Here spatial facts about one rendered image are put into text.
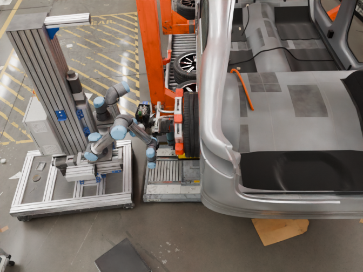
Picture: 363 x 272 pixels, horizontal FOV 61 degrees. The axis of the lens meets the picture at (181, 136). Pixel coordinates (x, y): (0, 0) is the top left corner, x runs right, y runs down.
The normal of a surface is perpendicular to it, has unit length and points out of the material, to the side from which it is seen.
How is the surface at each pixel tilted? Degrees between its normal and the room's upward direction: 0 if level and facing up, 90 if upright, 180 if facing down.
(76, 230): 0
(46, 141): 90
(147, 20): 90
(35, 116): 0
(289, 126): 22
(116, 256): 0
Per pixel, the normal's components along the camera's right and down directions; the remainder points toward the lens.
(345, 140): -0.04, -0.40
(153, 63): -0.02, 0.73
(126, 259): -0.04, -0.68
